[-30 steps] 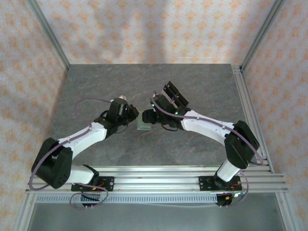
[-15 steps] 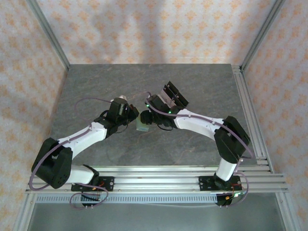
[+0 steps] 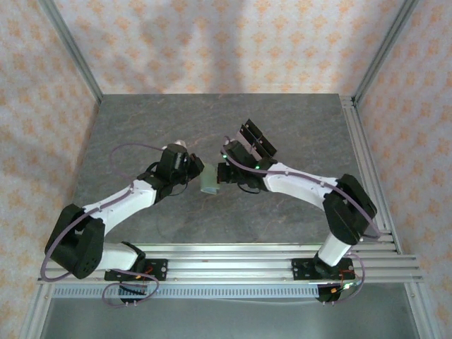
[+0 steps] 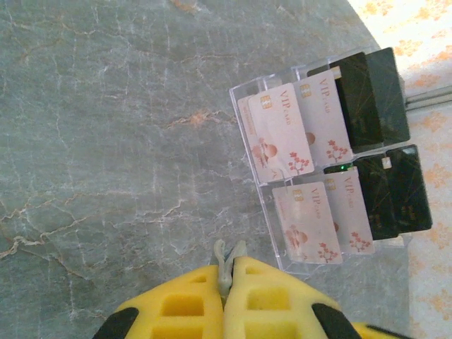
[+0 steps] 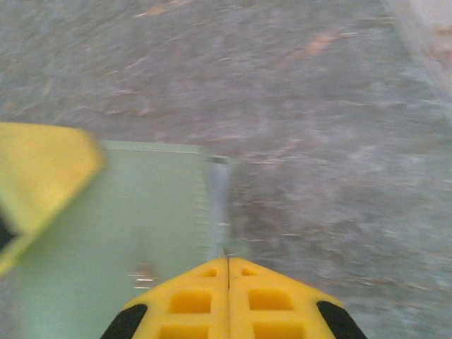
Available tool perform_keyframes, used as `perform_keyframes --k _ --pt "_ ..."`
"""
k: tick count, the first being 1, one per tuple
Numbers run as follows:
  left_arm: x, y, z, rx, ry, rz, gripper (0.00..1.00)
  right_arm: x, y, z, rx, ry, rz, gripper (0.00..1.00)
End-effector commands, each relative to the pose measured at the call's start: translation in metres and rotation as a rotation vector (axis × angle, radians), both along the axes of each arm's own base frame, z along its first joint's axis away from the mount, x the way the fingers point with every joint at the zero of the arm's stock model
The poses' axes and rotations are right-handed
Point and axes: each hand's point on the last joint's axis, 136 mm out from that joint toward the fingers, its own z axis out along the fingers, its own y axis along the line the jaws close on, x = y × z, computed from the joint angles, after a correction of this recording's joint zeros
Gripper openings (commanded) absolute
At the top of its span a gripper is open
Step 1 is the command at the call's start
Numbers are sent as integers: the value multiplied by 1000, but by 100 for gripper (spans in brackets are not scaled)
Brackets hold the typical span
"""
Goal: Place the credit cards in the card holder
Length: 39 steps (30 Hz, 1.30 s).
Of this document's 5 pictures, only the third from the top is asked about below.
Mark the clear acrylic black card holder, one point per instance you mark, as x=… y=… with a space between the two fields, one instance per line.
x=261 y=141

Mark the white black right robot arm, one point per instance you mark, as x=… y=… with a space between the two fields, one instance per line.
x=300 y=180

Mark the black left controller board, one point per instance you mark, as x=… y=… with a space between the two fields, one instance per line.
x=132 y=291

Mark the black controller board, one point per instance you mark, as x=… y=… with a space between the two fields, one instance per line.
x=328 y=293
x=132 y=291

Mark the grey metal panel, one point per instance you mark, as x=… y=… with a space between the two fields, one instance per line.
x=229 y=319

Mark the black right controller board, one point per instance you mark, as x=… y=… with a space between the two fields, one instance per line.
x=328 y=293

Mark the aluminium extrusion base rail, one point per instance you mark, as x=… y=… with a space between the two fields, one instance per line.
x=226 y=263

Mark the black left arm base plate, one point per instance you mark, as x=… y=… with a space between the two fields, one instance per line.
x=157 y=270

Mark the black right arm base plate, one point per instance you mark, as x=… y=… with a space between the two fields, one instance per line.
x=302 y=268

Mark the aluminium extrusion side rail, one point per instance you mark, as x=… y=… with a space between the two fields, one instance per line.
x=370 y=169

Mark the aluminium frame post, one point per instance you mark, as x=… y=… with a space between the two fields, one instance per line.
x=70 y=49
x=385 y=49

